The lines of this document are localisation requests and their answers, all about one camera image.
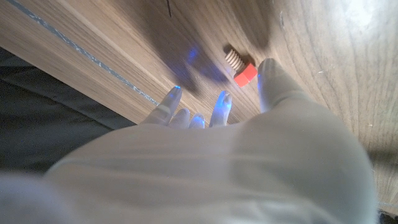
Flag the black backdrop curtain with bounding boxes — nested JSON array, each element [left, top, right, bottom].
[[0, 46, 137, 174]]

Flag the grey tape outline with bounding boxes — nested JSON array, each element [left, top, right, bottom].
[[6, 0, 159, 106]]

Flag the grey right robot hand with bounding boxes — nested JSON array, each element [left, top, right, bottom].
[[0, 58, 379, 224]]

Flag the red-headed wooden screw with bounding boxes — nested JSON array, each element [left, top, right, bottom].
[[224, 49, 258, 88]]

